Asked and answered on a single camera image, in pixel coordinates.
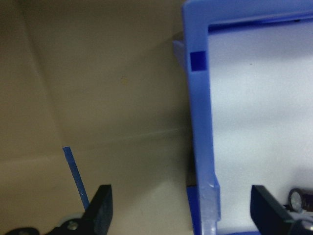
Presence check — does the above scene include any blue plastic storage bin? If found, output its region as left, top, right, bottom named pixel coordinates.
left=172, top=0, right=313, bottom=235

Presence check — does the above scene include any white foam bin liner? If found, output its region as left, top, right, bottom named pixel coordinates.
left=207, top=22, right=313, bottom=233

